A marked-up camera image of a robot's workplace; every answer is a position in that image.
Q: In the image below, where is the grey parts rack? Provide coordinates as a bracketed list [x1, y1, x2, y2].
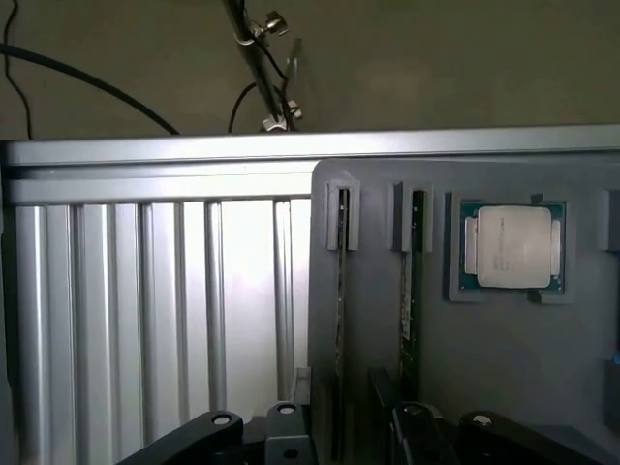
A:
[307, 157, 620, 465]

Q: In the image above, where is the silver CPU chip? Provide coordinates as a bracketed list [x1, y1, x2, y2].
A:
[457, 199, 568, 295]

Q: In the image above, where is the metal stand pole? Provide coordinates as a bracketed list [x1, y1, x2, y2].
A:
[220, 0, 304, 133]

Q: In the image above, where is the thick black floor cable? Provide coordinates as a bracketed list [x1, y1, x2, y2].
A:
[0, 42, 181, 137]

